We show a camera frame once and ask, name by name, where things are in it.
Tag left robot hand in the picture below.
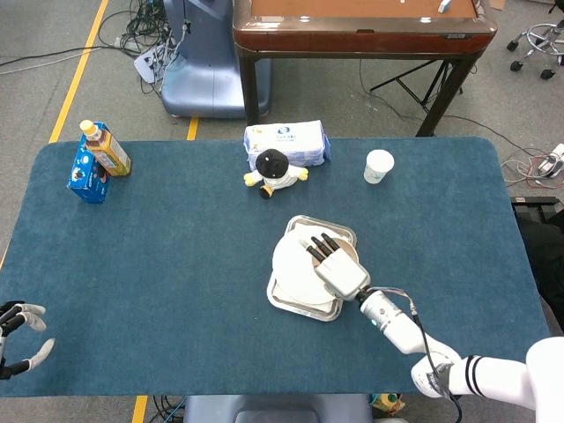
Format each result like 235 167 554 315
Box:
0 301 56 381

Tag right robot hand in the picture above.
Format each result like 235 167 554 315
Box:
299 232 371 303

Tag white round plate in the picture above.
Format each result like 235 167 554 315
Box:
271 231 359 305

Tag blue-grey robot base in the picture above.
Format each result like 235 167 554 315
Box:
160 0 272 119

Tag silver metal tray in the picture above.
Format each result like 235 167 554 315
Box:
265 214 357 323

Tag white paper cup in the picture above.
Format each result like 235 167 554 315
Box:
363 149 396 185

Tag plush doll black head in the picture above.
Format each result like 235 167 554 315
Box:
242 148 309 200

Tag yellow toy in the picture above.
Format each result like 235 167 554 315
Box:
369 392 406 418

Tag white tissue pack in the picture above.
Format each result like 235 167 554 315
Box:
242 119 331 172

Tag grey robot torso base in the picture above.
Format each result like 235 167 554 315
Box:
182 394 374 423

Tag blue cookie box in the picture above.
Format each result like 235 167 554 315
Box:
66 122 111 204

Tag blue felt table cover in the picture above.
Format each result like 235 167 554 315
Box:
0 136 557 397

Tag tea bottle yellow cap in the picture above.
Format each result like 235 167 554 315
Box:
78 119 132 178

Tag brown mahjong table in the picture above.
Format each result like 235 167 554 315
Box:
232 0 499 137

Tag white power strip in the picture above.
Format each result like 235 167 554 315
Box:
133 46 171 84
535 143 564 177

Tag office chair wheel base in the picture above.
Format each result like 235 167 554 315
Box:
506 0 564 80

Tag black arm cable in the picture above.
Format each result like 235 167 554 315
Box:
407 301 464 423

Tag red white cable tangle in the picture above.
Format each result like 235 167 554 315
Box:
500 149 564 190

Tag black cable bundle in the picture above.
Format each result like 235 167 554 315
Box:
96 0 177 58

